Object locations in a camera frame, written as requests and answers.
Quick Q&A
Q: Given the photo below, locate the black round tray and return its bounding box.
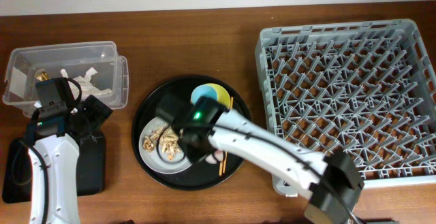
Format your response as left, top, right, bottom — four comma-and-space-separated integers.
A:
131, 75, 251, 191

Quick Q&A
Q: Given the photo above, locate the grey plate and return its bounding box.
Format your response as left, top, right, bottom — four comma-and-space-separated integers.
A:
138, 117, 192, 174

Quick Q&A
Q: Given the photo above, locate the blue cup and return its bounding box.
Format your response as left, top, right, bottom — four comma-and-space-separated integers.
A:
190, 84, 217, 104

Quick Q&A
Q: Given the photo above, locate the food scraps pile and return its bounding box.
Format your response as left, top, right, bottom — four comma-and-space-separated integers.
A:
142, 126, 182, 161

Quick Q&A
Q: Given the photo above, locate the white napkin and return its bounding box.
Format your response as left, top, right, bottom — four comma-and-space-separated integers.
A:
60, 67, 112, 98

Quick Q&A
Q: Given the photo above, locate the wooden chopstick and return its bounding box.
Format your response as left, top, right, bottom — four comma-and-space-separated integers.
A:
219, 152, 226, 176
222, 97, 234, 174

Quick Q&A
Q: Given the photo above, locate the grey dishwasher rack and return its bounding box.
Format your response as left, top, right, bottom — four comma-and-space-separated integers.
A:
255, 19, 435, 189

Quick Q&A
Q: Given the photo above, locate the black rectangular tray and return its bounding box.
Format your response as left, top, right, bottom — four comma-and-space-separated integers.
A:
2, 131, 106, 204

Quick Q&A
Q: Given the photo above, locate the left wooden chopstick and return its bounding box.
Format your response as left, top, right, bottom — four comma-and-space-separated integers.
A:
219, 152, 226, 176

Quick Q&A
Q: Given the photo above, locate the clear plastic bin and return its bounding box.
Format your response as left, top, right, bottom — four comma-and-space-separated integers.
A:
2, 41, 129, 117

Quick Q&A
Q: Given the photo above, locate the pink cup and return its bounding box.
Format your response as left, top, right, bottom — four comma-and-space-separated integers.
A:
205, 150, 224, 164

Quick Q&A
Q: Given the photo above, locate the yellow bowl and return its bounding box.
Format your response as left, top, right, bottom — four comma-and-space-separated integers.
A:
207, 83, 231, 108

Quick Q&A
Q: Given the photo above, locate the right wooden chopstick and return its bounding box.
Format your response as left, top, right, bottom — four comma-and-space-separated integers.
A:
222, 97, 234, 174

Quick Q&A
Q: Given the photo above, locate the brown snack wrapper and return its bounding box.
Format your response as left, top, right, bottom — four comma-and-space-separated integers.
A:
34, 69, 50, 82

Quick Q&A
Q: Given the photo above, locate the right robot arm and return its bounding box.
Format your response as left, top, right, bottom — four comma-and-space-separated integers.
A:
155, 93, 364, 223

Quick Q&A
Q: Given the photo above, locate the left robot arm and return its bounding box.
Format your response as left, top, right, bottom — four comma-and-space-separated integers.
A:
23, 95, 112, 223

